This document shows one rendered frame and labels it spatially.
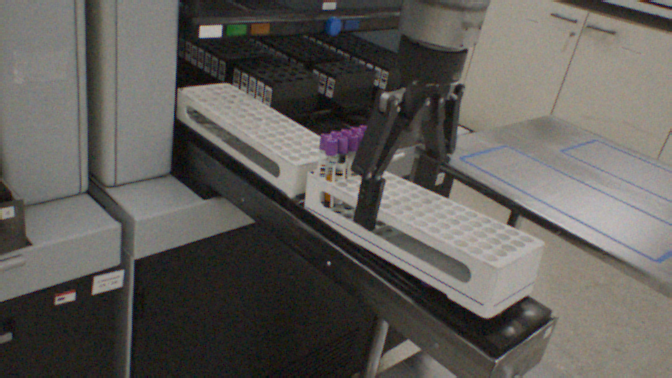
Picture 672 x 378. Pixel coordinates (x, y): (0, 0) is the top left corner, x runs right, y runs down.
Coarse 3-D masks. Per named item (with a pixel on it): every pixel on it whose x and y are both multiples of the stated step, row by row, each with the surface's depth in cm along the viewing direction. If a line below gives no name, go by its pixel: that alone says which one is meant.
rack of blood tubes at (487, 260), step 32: (320, 192) 82; (352, 192) 78; (384, 192) 79; (416, 192) 80; (352, 224) 78; (384, 224) 80; (416, 224) 73; (448, 224) 73; (480, 224) 74; (384, 256) 76; (416, 256) 77; (448, 256) 77; (480, 256) 66; (512, 256) 67; (448, 288) 69; (480, 288) 66; (512, 288) 68
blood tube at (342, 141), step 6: (342, 138) 80; (342, 144) 80; (342, 150) 80; (336, 156) 81; (342, 156) 81; (336, 162) 81; (342, 162) 81; (336, 168) 82; (342, 168) 81; (336, 174) 82; (342, 174) 82; (336, 198) 83
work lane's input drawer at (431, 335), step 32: (192, 160) 99; (224, 160) 94; (224, 192) 94; (256, 192) 89; (288, 224) 85; (320, 224) 82; (320, 256) 81; (352, 256) 78; (352, 288) 78; (384, 288) 74; (416, 288) 72; (384, 320) 75; (416, 320) 72; (448, 320) 70; (480, 320) 71; (512, 320) 70; (544, 320) 72; (448, 352) 69; (480, 352) 66; (512, 352) 67
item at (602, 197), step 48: (480, 144) 115; (528, 144) 119; (576, 144) 124; (480, 192) 101; (528, 192) 100; (576, 192) 103; (624, 192) 107; (576, 240) 91; (624, 240) 91; (384, 336) 128
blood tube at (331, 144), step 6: (330, 144) 79; (336, 144) 79; (330, 150) 79; (336, 150) 79; (330, 156) 79; (330, 162) 80; (330, 168) 80; (330, 174) 80; (330, 180) 81; (324, 192) 82; (324, 198) 82; (330, 198) 82; (324, 204) 82; (330, 204) 82
